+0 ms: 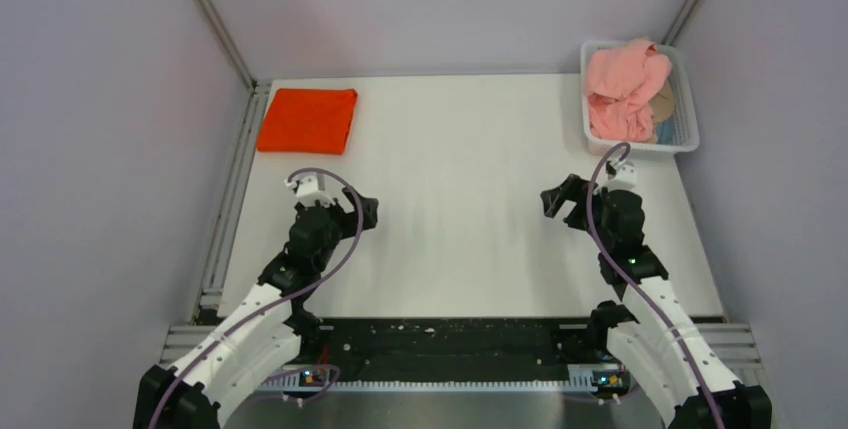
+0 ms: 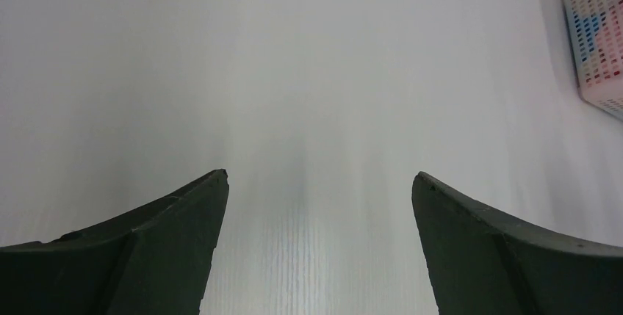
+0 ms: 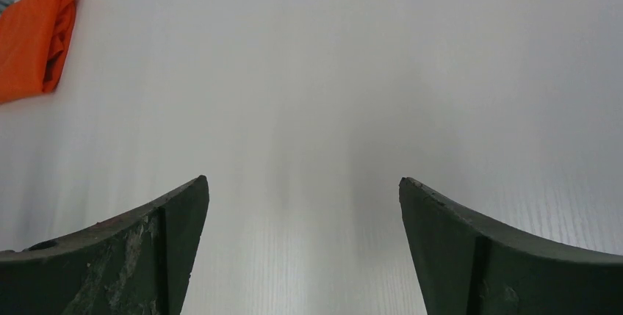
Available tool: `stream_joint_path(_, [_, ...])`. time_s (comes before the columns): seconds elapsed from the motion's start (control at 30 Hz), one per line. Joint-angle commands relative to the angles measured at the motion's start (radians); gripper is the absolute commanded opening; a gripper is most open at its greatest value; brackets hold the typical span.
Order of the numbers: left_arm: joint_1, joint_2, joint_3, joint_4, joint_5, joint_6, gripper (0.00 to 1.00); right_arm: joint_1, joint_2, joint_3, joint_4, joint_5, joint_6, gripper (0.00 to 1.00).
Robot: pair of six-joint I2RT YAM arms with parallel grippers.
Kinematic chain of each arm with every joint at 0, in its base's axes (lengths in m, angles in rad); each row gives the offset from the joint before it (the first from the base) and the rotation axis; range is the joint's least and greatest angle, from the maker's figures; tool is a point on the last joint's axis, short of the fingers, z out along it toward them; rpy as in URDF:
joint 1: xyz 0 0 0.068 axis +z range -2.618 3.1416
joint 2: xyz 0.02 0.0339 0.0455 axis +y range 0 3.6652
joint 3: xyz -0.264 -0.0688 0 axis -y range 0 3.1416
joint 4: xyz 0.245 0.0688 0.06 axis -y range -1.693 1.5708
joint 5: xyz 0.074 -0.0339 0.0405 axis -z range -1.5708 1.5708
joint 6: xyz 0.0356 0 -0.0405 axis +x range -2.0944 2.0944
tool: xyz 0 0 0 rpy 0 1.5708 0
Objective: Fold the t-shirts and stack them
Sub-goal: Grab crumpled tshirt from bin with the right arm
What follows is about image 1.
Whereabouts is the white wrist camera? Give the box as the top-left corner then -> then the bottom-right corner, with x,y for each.
286,172 -> 337,208
602,160 -> 638,191

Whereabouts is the left controller board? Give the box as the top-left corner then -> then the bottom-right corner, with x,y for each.
298,368 -> 332,388

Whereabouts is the right controller board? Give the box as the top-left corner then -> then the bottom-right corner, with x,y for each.
593,372 -> 630,392

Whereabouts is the beige crumpled t shirt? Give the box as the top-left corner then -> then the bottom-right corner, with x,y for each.
649,79 -> 676,125

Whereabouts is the folded orange t shirt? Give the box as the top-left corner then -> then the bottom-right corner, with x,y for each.
256,88 -> 358,155

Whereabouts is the aluminium frame rail front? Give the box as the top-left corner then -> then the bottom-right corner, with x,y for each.
158,323 -> 763,394

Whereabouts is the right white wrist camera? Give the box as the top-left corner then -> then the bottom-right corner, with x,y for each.
602,160 -> 638,191

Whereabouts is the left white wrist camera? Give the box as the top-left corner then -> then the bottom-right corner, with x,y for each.
286,172 -> 337,208

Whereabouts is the controller board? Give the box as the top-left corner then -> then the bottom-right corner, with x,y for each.
298,368 -> 332,388
593,372 -> 630,392

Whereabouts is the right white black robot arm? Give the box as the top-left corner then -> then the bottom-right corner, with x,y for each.
540,174 -> 773,428

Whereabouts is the pink t shirt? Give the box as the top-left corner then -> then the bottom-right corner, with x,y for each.
584,39 -> 673,144

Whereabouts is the white plastic basket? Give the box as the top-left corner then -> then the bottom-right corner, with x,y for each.
580,40 -> 700,155

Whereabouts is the blue garment in basket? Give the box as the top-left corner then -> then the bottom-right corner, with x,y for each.
654,116 -> 675,145

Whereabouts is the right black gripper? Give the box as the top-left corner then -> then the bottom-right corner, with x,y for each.
542,173 -> 613,250

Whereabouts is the aluminium frame rail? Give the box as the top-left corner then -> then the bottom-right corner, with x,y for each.
189,79 -> 272,322
158,323 -> 763,394

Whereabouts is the left aluminium frame rail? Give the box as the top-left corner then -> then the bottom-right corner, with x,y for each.
189,79 -> 272,322

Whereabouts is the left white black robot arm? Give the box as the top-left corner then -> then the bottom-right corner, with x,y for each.
132,187 -> 379,428

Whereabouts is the left corner aluminium post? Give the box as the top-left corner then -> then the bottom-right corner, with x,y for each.
193,0 -> 257,91

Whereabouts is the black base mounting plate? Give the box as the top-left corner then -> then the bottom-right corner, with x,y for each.
258,317 -> 654,384

